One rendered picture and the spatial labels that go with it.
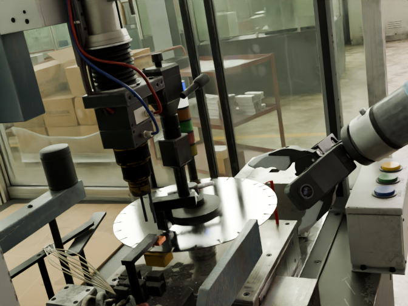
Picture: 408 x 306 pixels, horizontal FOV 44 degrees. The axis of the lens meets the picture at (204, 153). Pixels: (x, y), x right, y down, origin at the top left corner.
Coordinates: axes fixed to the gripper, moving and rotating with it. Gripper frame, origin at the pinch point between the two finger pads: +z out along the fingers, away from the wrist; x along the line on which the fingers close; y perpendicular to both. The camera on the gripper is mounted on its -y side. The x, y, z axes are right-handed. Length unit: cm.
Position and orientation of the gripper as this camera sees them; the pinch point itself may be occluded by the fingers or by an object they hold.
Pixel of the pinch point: (270, 201)
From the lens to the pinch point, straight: 91.0
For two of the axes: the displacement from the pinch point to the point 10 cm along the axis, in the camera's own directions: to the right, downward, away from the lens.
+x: -5.8, -8.1, 0.8
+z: -5.8, 4.8, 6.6
